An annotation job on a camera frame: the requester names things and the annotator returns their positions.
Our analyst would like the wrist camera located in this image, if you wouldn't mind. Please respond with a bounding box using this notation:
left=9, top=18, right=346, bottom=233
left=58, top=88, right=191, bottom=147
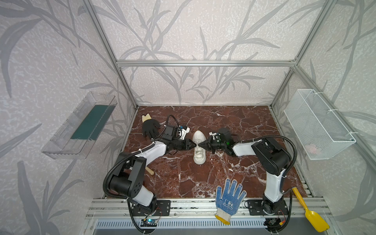
left=209, top=132, right=221, bottom=142
left=177, top=126, right=190, bottom=140

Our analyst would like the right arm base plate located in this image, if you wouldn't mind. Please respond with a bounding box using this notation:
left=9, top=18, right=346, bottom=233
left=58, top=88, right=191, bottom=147
left=244, top=199, right=289, bottom=216

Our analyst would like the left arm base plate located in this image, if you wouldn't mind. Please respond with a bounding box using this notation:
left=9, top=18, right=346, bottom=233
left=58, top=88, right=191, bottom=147
left=130, top=199, right=171, bottom=216

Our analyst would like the blue dotted work glove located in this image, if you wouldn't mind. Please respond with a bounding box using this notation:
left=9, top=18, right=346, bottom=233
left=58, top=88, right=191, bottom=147
left=215, top=178, right=247, bottom=225

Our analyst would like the right circuit board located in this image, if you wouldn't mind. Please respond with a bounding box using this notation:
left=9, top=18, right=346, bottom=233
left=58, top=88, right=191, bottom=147
left=264, top=218, right=284, bottom=228

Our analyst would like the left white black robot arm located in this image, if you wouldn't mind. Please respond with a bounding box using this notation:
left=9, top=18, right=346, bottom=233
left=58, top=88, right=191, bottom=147
left=102, top=125, right=196, bottom=208

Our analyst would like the clear plastic wall tray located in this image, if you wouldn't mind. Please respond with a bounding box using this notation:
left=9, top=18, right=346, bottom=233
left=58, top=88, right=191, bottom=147
left=41, top=92, right=118, bottom=160

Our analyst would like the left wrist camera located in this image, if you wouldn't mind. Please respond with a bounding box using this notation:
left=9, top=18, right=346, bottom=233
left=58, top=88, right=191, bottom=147
left=177, top=126, right=190, bottom=140

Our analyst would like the white knit sneaker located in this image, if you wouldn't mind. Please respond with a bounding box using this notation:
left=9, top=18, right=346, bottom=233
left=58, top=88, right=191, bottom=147
left=193, top=130, right=206, bottom=165

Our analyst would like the pink item in basket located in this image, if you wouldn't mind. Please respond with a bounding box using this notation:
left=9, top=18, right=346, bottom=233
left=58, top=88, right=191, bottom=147
left=305, top=144, right=320, bottom=154

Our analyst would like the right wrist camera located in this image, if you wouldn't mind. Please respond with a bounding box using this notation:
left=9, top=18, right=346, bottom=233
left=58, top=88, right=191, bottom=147
left=209, top=132, right=221, bottom=142

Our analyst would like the left green circuit board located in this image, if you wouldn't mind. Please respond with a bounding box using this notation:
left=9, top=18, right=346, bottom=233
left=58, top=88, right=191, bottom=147
left=140, top=218, right=158, bottom=227

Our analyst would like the wooden handle blue mallet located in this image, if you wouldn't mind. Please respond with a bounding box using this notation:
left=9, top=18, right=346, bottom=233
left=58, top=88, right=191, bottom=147
left=146, top=166, right=155, bottom=176

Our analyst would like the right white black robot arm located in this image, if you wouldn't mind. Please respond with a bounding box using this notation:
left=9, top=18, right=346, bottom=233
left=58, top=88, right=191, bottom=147
left=197, top=128, right=297, bottom=207

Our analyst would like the black work glove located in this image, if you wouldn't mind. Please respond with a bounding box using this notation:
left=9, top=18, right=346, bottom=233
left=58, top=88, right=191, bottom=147
left=142, top=114, right=161, bottom=139

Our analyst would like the white wire mesh basket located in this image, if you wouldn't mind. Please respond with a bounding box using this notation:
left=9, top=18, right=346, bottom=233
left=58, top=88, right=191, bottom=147
left=284, top=89, right=356, bottom=160

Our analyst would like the yellow plastic scoop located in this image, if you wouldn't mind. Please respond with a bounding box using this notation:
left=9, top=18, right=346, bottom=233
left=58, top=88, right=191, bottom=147
left=292, top=187, right=330, bottom=233

